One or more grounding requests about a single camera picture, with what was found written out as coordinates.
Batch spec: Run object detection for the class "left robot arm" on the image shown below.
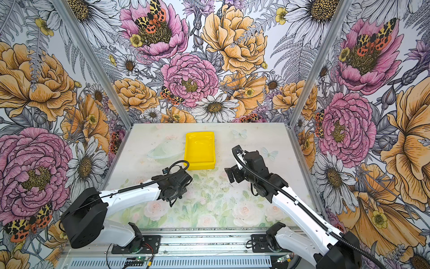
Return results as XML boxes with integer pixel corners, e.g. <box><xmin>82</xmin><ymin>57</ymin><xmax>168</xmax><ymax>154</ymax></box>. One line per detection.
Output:
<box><xmin>60</xmin><ymin>170</ymin><xmax>193</xmax><ymax>253</ymax></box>

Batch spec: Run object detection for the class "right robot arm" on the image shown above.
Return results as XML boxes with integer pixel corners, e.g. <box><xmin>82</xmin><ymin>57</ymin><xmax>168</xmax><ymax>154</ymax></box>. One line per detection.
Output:
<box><xmin>225</xmin><ymin>146</ymin><xmax>362</xmax><ymax>269</ymax></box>

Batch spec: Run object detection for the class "yellow plastic bin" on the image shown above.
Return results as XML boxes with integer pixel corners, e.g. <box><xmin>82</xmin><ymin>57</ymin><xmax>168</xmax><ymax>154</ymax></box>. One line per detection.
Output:
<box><xmin>184</xmin><ymin>132</ymin><xmax>216</xmax><ymax>170</ymax></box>

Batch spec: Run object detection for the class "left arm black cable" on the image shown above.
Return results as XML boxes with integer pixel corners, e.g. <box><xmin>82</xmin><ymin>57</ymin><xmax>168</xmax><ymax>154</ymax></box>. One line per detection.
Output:
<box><xmin>115</xmin><ymin>160</ymin><xmax>190</xmax><ymax>194</ymax></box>

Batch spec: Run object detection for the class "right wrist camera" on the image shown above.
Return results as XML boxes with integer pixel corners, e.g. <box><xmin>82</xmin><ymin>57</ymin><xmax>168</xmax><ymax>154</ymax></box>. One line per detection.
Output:
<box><xmin>232</xmin><ymin>145</ymin><xmax>244</xmax><ymax>156</ymax></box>

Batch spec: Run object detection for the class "aluminium front rail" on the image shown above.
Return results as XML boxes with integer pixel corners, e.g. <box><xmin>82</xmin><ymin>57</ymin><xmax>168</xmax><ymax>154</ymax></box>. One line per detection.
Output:
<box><xmin>60</xmin><ymin>228</ymin><xmax>348</xmax><ymax>258</ymax></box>

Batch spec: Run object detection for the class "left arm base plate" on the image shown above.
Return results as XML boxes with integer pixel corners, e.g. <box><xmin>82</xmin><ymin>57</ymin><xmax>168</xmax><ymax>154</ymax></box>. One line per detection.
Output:
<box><xmin>111</xmin><ymin>235</ymin><xmax>161</xmax><ymax>254</ymax></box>

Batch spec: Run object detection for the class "white vented cable duct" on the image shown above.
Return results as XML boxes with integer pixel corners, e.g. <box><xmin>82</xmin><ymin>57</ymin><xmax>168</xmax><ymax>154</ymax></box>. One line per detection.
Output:
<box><xmin>67</xmin><ymin>257</ymin><xmax>273</xmax><ymax>269</ymax></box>

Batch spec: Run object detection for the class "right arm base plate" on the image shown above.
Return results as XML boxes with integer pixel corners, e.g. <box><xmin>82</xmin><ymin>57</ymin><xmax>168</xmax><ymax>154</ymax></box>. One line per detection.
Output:
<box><xmin>246</xmin><ymin>234</ymin><xmax>280</xmax><ymax>253</ymax></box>

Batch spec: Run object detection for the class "left aluminium corner post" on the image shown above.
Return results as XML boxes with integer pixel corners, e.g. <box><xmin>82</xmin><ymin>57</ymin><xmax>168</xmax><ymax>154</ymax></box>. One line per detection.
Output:
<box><xmin>53</xmin><ymin>1</ymin><xmax>133</xmax><ymax>131</ymax></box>

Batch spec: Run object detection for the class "aluminium corner post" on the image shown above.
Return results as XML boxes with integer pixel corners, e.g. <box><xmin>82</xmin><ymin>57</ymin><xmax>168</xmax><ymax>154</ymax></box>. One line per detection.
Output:
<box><xmin>288</xmin><ymin>0</ymin><xmax>353</xmax><ymax>128</ymax></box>
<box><xmin>53</xmin><ymin>1</ymin><xmax>133</xmax><ymax>131</ymax></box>

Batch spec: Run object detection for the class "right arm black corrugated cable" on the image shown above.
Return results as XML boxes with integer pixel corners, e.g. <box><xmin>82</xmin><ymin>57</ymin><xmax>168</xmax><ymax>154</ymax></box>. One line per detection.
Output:
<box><xmin>231</xmin><ymin>145</ymin><xmax>387</xmax><ymax>269</ymax></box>

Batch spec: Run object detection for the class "right aluminium corner post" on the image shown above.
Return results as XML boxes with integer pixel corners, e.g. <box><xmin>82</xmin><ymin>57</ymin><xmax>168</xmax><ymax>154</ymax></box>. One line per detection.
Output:
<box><xmin>288</xmin><ymin>0</ymin><xmax>353</xmax><ymax>128</ymax></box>

